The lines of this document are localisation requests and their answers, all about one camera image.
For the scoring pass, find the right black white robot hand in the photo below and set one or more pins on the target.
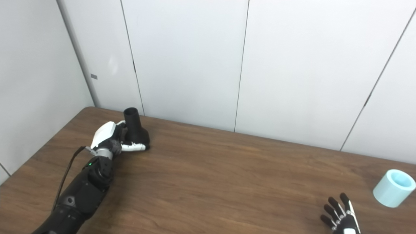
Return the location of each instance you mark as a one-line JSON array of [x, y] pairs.
[[344, 224]]

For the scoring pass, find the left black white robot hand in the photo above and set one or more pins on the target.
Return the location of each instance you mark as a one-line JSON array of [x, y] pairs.
[[104, 133]]

